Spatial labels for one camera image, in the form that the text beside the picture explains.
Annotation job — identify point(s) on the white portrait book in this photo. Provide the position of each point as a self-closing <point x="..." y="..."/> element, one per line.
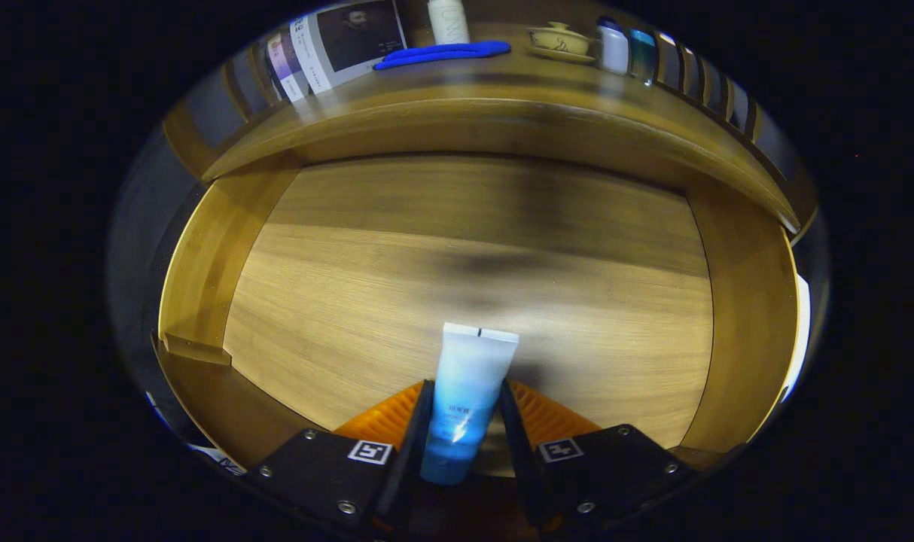
<point x="351" y="38"/>

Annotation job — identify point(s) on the white bottle blue cap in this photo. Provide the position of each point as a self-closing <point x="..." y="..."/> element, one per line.
<point x="613" y="49"/>

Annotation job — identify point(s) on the yellow lidded teacup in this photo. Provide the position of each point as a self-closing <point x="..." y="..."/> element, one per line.
<point x="559" y="39"/>

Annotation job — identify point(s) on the brown wooden countertop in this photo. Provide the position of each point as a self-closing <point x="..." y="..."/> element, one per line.
<point x="502" y="79"/>

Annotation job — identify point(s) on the blue white squeeze tube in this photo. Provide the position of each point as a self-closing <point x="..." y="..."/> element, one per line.
<point x="464" y="391"/>

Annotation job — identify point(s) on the purple book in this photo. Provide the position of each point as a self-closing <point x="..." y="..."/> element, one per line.
<point x="287" y="68"/>

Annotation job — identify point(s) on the teal bottle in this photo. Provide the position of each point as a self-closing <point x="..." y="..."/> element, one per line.
<point x="641" y="56"/>

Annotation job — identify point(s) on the brown wooden cabinet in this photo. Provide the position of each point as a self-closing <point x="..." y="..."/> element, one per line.
<point x="186" y="147"/>

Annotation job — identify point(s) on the brown wooden drawer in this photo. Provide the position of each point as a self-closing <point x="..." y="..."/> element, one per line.
<point x="464" y="248"/>

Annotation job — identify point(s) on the blue folded cloth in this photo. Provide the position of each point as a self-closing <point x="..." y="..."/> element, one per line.
<point x="442" y="53"/>

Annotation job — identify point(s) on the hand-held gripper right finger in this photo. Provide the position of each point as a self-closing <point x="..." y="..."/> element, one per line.
<point x="519" y="459"/>

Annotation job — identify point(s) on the white pump bottle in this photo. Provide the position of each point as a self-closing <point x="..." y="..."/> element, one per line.
<point x="448" y="22"/>

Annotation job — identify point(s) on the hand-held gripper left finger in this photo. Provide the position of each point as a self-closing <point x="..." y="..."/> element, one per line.
<point x="408" y="452"/>

